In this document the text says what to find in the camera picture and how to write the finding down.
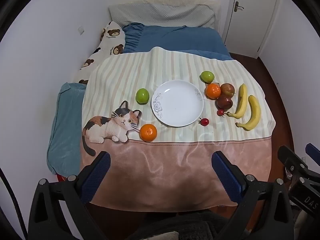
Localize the blue quilt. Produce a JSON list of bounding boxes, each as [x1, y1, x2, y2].
[[122, 22, 234, 61]]

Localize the bear printed pillow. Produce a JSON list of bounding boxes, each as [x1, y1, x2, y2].
[[72, 21, 126, 85]]

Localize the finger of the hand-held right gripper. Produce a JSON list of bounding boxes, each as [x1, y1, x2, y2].
[[277, 145, 309, 183], [305, 143, 320, 167]]

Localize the white floral plate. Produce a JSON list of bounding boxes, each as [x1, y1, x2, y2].
[[151, 80, 204, 127]]

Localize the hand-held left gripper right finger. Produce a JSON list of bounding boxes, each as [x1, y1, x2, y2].
[[211, 151, 294, 240]]

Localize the teal pillow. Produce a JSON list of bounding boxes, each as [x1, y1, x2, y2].
[[47, 82, 87, 176]]

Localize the green apple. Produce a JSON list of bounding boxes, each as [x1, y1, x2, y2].
[[200, 71, 215, 83], [136, 88, 150, 104]]

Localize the white door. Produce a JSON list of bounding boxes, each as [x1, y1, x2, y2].
[[224, 0, 280, 58]]

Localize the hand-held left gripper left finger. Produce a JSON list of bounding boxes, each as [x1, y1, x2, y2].
[[28, 151, 112, 240]]

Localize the orange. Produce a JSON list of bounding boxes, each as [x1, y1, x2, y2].
[[139, 123, 158, 142], [205, 83, 222, 100]]

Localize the grey dotted pillow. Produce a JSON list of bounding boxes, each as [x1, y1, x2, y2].
[[108, 2, 217, 29]]

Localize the black cable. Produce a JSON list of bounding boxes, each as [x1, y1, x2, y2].
[[0, 166, 27, 240]]

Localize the yellow banana with blue sticker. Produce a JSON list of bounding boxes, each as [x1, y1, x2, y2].
[[226, 83, 248, 119]]

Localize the striped cat printed blanket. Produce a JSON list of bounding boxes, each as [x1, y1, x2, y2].
[[79, 46, 276, 208]]

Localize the red apple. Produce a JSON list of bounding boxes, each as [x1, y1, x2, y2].
[[219, 83, 236, 97], [216, 95, 234, 110]]

